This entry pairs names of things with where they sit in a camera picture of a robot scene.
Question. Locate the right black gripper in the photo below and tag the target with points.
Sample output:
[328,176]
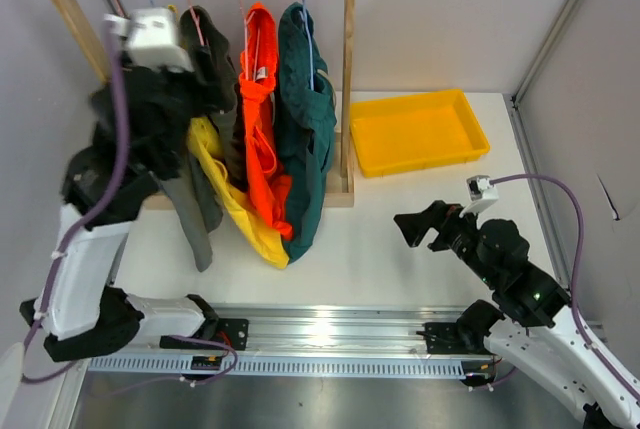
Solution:
[437,215]

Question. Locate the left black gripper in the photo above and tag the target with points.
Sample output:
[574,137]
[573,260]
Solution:
[185,79]

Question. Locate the yellow shorts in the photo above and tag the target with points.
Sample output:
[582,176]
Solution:
[204,143]

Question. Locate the grey shorts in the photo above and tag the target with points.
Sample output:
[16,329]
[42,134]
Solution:
[197,207]

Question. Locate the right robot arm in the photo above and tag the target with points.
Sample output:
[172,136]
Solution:
[529,321]

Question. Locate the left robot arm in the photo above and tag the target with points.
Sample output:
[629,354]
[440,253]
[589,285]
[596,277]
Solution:
[84,260]

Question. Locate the olive green shorts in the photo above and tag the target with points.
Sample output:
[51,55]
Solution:
[220,93]

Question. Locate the dark green shorts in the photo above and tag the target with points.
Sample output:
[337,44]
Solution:
[304,129]

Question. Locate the yellow plastic tray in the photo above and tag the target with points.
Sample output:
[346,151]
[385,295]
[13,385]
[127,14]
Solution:
[416,132]

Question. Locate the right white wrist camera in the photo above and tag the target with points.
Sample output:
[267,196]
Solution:
[483,194]

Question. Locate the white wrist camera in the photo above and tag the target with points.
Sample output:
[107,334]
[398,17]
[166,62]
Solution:
[483,194]
[150,38]

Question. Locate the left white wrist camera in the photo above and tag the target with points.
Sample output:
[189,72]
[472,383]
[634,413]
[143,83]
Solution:
[150,38]

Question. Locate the pink wire hanger olive shorts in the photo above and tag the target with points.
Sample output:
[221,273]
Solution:
[196,22]

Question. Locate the pink wire hanger orange shorts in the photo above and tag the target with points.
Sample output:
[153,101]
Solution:
[257,58]

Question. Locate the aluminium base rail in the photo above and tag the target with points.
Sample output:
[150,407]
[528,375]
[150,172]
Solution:
[335,331]

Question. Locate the blue wire hanger green shorts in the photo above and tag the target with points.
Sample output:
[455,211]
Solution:
[305,18]

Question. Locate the slotted cable duct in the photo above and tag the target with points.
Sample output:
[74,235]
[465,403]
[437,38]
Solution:
[414,366]

